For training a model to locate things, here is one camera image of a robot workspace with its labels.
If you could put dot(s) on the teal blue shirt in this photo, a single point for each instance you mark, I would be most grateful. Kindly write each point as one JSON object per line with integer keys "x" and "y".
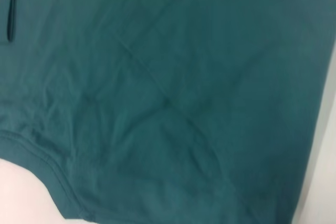
{"x": 170, "y": 90}

